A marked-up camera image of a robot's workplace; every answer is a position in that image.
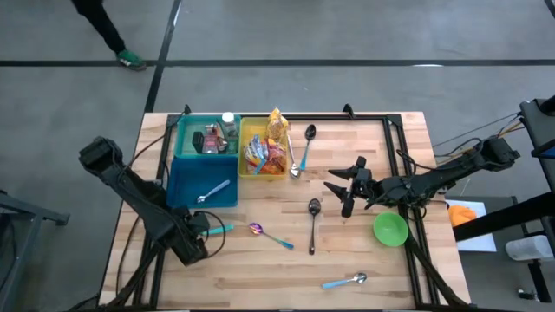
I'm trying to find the spoon with purple handle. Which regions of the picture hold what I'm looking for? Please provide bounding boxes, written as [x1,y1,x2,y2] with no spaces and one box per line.
[196,179,232,205]

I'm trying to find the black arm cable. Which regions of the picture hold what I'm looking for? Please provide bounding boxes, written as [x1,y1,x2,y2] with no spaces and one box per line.
[116,111,227,260]
[395,137,483,172]

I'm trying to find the yellow plastic bin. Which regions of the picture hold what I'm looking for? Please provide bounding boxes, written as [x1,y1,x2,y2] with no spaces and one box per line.
[238,119,290,181]

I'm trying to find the white paper sheet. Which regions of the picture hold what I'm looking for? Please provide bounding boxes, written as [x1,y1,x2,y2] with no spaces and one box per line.
[445,198,498,253]

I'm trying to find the black equipment stand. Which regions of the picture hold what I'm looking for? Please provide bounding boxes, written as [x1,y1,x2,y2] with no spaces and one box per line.
[453,95,555,304]

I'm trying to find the rainbow iridescent spoon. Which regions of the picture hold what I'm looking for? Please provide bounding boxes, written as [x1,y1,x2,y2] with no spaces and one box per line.
[248,222,295,250]

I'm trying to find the black metal spoon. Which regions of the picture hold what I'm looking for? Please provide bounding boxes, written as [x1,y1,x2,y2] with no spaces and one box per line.
[307,198,323,256]

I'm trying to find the green plastic bin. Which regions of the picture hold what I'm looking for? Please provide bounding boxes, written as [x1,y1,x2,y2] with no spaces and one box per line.
[173,114,242,159]

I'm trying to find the patterned red spice tin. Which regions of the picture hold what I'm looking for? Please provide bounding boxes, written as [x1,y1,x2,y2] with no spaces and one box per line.
[202,132,220,155]

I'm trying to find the dark teal plastic bin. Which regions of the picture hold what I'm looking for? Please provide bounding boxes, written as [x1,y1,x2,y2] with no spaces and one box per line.
[166,156,239,210]

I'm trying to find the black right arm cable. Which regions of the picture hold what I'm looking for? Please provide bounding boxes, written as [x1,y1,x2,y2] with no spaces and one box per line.
[395,137,483,172]

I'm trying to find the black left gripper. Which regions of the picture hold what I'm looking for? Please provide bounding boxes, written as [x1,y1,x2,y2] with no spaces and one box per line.
[171,206,212,267]

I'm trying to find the spoon with light-blue handle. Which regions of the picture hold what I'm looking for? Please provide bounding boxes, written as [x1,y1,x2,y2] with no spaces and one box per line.
[321,271,368,290]

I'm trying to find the white plastic container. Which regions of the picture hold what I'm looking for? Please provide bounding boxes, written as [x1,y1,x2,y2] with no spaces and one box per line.
[505,234,555,263]

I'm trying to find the black table frame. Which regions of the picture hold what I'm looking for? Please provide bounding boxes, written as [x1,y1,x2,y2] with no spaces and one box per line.
[103,103,472,312]

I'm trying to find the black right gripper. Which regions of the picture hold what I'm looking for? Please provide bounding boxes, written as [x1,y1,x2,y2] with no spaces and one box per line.
[323,155,383,218]

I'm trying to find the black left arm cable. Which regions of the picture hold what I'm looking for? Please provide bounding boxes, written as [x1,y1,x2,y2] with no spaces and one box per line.
[116,111,227,260]

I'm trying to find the grey metal table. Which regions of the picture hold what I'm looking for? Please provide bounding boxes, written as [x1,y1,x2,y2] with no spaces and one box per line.
[0,189,71,312]

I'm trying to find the orange snack packet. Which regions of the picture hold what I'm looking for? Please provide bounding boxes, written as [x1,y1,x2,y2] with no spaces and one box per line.
[262,158,288,177]

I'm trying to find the black spoon blue handle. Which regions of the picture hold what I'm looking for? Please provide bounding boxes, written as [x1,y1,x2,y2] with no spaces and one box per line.
[298,124,317,172]

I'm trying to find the white-lidded glass jar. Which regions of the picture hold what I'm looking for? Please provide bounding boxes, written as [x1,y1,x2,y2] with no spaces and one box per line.
[221,111,238,135]

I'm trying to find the orange cloth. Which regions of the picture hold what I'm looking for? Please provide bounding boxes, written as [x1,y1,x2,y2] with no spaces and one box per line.
[448,204,478,228]

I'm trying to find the person's legs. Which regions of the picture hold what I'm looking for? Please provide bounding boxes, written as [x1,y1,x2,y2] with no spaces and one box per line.
[70,0,148,73]

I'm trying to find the silver metal spoon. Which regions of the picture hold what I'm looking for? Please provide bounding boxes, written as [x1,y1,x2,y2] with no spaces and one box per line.
[286,133,301,179]

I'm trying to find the spoon with green handle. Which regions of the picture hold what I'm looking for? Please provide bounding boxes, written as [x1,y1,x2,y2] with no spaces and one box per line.
[200,223,236,237]

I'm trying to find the green plastic bowl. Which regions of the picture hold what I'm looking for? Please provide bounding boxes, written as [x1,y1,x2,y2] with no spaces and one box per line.
[373,211,409,248]

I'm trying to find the ramen noodle packet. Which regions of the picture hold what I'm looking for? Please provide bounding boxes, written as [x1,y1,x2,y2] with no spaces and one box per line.
[243,134,269,175]

